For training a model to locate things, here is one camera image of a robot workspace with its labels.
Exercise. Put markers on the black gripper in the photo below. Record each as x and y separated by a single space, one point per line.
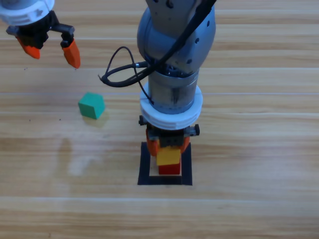
35 32
172 141

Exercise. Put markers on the yellow wooden cube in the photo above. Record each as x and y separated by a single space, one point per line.
168 156

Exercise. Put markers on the red wooden cube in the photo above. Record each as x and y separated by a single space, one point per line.
169 169

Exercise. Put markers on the green wooden cube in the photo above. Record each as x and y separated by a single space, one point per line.
91 105

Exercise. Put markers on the black tape square outline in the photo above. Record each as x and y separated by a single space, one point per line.
144 169

